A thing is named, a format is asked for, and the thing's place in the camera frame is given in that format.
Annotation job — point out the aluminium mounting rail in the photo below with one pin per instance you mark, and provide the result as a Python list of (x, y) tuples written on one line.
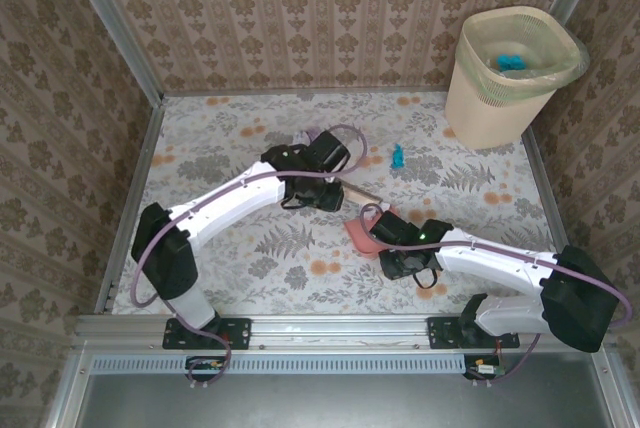
[(340, 330)]

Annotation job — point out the floral patterned table cover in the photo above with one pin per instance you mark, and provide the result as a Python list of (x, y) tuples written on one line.
[(300, 293)]

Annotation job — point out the cream plastic waste bin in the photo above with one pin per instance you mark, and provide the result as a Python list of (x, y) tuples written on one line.
[(490, 118)]

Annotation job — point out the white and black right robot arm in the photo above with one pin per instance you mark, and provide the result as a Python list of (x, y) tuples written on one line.
[(490, 263)]

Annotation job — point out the aluminium table edge rail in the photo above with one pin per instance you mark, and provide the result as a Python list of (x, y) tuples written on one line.
[(132, 198), (549, 198)]

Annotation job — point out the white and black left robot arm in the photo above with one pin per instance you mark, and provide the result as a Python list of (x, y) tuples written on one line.
[(225, 198)]

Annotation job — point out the grey metal shelf panel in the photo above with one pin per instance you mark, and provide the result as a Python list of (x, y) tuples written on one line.
[(350, 403)]

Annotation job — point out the teal paper scrap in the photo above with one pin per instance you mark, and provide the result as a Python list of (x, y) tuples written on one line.
[(397, 155), (511, 63)]

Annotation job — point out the small electronics board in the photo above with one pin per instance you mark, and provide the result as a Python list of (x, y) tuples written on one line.
[(205, 364), (482, 368)]

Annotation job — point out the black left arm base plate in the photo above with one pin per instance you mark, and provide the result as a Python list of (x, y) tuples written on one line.
[(240, 333)]

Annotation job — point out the translucent green bin liner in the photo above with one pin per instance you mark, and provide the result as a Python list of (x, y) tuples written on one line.
[(575, 55)]

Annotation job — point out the pink plastic dustpan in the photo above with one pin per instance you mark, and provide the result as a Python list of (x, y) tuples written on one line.
[(360, 238)]

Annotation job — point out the cream hand brush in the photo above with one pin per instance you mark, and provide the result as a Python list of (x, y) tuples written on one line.
[(367, 195)]

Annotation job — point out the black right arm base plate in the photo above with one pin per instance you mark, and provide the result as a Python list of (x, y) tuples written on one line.
[(440, 333)]

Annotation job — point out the white crumpled paper scrap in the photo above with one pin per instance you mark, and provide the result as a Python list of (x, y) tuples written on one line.
[(301, 137)]

